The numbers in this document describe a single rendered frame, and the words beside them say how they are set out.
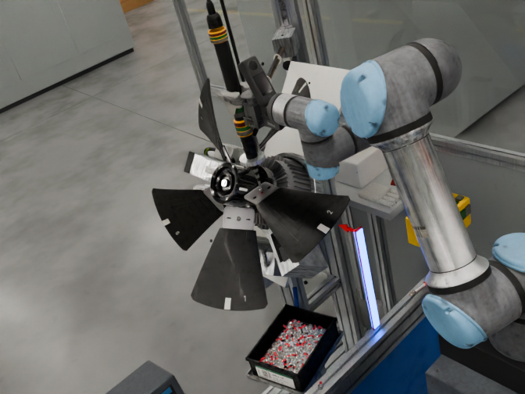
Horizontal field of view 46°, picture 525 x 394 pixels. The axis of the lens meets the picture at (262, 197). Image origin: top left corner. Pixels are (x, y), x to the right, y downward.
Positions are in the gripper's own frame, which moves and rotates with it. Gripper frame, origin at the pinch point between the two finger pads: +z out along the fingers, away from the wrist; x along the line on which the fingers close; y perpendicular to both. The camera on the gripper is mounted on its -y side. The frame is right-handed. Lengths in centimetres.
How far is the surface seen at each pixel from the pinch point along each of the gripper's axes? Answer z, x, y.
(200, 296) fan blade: 4, -26, 54
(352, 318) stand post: 5, 31, 112
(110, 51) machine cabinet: 535, 221, 142
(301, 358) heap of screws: -28, -19, 65
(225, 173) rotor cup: 6.9, -3.7, 26.0
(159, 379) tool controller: -41, -60, 25
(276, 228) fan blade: -16.1, -7.9, 33.9
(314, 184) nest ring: -5.3, 17.4, 38.4
